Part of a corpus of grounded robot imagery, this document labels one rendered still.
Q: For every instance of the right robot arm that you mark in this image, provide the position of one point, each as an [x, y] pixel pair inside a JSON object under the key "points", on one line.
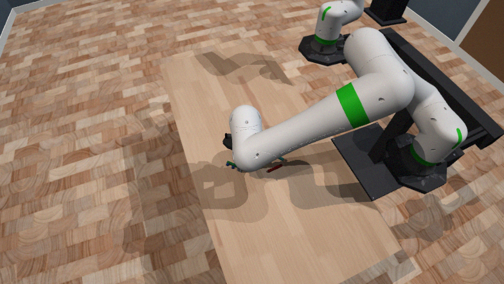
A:
{"points": [[332, 16]]}

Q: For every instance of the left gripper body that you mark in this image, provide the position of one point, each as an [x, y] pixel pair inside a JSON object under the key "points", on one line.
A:
{"points": [[227, 141]]}

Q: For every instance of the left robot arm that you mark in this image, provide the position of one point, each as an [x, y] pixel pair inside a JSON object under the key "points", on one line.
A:
{"points": [[385, 85]]}

